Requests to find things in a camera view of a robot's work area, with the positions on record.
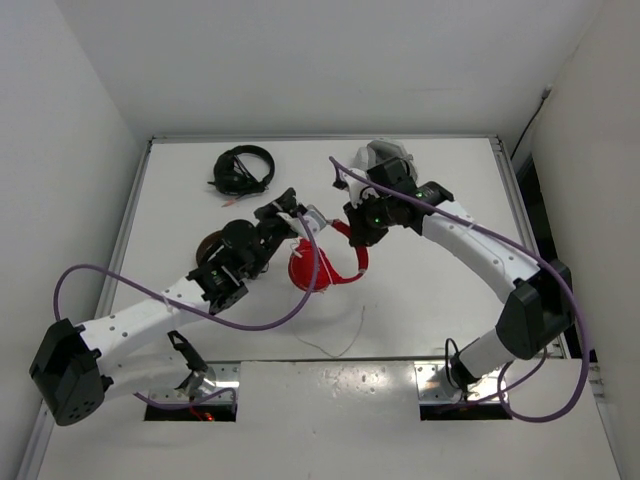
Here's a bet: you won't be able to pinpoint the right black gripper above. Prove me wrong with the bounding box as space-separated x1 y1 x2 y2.
343 191 395 248

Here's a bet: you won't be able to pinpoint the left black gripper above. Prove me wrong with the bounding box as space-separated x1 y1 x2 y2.
243 186 294 279

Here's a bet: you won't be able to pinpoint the red headphones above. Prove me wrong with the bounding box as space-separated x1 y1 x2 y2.
288 239 369 293

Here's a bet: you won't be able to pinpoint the white headphone cable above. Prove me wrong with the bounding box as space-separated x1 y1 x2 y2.
292 244 367 359

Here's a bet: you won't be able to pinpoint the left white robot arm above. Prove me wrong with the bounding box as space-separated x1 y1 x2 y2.
29 188 326 426

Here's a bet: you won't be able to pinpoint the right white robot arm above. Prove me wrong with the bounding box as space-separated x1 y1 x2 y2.
334 158 573 391

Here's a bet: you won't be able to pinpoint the brown silver headphones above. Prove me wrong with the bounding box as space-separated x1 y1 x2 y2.
195 230 223 267

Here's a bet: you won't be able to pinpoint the grey white headphones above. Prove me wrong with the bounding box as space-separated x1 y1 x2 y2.
351 138 418 180

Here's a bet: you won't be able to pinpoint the black headphones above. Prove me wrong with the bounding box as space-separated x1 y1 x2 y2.
208 145 276 207

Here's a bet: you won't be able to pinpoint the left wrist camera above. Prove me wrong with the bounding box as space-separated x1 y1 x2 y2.
277 205 330 240

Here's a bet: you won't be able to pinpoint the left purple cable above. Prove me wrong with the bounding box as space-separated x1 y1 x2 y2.
53 212 321 412

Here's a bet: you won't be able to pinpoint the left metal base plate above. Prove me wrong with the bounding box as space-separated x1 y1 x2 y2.
146 362 241 409

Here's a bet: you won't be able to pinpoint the metal base plate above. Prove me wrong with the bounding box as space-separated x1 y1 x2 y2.
146 362 241 409
414 360 500 407

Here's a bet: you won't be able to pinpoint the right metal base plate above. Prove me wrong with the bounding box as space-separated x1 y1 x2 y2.
414 360 500 407

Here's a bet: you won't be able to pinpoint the black wall cable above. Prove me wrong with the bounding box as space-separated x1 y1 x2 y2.
510 87 552 161

